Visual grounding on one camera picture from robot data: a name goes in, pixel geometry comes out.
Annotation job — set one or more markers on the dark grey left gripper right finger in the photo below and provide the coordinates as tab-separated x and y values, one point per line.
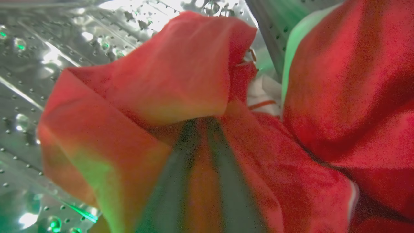
237	197

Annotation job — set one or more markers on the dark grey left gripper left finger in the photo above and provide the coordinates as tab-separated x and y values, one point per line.
171	194

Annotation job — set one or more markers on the red cloth garment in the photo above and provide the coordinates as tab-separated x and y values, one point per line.
200	81

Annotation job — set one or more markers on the steel washing machine drum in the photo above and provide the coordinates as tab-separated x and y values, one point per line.
48	48

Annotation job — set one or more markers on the white garment with red print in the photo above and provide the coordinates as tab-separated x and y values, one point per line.
263	92

